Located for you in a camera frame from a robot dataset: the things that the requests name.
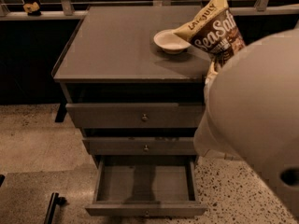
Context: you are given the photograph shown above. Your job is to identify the brown sea salt chip bag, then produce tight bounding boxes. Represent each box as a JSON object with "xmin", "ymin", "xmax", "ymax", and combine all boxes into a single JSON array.
[{"xmin": 172, "ymin": 0, "xmax": 247, "ymax": 70}]

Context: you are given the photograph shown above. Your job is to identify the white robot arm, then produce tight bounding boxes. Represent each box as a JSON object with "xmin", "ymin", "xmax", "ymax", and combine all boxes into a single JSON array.
[{"xmin": 194, "ymin": 29, "xmax": 299, "ymax": 216}]

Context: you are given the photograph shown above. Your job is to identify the grey drawer cabinet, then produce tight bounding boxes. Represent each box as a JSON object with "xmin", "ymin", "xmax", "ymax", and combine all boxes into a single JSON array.
[{"xmin": 50, "ymin": 5, "xmax": 219, "ymax": 170}]

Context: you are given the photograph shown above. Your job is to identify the grey bottom drawer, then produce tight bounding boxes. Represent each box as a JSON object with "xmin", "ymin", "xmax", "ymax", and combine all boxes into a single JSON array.
[{"xmin": 86, "ymin": 155, "xmax": 206, "ymax": 217}]

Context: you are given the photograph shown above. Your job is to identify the white paper bowl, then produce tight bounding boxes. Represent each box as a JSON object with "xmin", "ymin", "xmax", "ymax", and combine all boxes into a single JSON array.
[{"xmin": 153, "ymin": 29, "xmax": 191, "ymax": 54}]

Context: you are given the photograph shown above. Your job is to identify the metal window railing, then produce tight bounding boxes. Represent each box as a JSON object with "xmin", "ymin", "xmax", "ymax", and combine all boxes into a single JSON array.
[{"xmin": 0, "ymin": 0, "xmax": 299, "ymax": 22}]

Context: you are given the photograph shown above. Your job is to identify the black bar on floor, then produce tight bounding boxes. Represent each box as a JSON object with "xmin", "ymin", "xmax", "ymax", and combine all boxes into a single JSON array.
[{"xmin": 44, "ymin": 192, "xmax": 66, "ymax": 224}]

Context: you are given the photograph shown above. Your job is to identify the small yellow black object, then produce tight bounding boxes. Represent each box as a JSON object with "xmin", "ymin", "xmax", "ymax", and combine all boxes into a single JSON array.
[{"xmin": 23, "ymin": 2, "xmax": 41, "ymax": 16}]

